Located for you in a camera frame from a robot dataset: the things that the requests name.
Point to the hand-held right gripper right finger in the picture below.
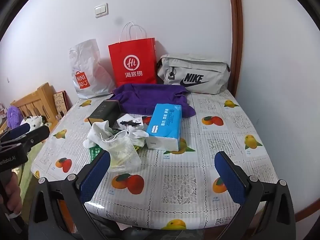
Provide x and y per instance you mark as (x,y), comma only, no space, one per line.
(230,180)

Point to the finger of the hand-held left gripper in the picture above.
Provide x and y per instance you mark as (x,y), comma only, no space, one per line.
(18,129)
(36,136)

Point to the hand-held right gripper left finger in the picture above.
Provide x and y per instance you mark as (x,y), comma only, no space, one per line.
(96,175)

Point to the green packet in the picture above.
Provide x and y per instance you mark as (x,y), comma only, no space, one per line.
(94,153)

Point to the yellow mesh pouch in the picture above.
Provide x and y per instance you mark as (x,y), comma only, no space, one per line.
(137,148)

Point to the white black printed packet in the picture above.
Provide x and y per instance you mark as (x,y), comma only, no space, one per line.
(130,122)

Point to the purple cloth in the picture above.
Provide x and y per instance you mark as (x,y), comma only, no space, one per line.
(147,97)

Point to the person's left hand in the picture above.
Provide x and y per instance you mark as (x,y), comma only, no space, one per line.
(11,195)

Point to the white black dotted pillow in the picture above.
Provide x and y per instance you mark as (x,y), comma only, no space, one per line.
(33,122)

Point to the purple plush toy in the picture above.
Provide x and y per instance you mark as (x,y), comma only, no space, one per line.
(13,116)

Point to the green blanket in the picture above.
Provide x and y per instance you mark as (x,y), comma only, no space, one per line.
(26,177)

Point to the wooden headboard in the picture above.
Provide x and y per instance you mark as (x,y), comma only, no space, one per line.
(35,100)

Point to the patterned book box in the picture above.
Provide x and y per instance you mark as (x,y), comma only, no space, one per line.
(60,102)

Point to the fruit print tablecloth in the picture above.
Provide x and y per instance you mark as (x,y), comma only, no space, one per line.
(180,180)

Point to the dark green tea box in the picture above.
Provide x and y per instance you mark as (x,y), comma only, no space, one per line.
(103,112)

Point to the blue tissue pack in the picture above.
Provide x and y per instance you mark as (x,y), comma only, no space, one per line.
(163,125)

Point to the white plastic shopping bag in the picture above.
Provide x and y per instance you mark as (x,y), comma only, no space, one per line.
(90,62)

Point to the grey waist bag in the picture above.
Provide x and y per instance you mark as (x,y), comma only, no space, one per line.
(195,75)

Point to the red paper bag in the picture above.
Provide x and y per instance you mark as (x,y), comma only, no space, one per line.
(132,65)

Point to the white light switch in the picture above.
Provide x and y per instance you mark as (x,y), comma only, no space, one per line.
(101,10)

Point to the brown wooden door frame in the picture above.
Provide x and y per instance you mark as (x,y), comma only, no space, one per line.
(235,30)

